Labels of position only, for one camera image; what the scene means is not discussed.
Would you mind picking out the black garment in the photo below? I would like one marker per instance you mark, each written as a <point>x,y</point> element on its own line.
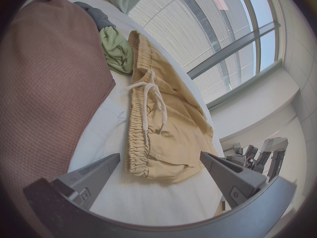
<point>99,13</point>

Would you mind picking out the brown garment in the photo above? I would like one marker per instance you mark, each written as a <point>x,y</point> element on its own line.
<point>49,71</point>

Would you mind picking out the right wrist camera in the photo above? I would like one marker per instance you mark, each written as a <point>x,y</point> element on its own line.
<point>238,148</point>

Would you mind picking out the white garment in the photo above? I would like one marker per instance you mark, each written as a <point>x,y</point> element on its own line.
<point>109,118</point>

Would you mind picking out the bed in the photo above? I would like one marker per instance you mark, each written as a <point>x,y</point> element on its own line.
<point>148,199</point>

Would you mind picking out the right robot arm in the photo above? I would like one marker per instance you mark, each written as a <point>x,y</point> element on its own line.
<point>275,144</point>

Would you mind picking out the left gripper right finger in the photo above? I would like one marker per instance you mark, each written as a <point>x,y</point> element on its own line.
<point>230,180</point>

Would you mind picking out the tan shorts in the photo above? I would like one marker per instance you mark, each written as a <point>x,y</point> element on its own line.
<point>173,132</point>

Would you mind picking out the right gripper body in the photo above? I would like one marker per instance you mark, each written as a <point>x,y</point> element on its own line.
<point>237,160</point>

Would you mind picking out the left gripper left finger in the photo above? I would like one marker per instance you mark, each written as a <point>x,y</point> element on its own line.
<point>94,175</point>

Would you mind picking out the green garment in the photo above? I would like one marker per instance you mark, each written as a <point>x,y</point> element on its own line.
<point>116,51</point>

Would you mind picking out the window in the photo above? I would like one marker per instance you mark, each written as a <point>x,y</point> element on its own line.
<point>198,33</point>

